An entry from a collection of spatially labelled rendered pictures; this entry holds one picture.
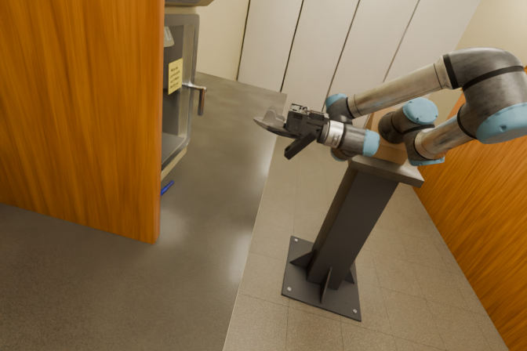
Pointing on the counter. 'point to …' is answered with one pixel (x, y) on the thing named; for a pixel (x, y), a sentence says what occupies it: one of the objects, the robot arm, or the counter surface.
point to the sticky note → (175, 75)
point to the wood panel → (83, 89)
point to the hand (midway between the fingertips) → (256, 121)
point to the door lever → (199, 97)
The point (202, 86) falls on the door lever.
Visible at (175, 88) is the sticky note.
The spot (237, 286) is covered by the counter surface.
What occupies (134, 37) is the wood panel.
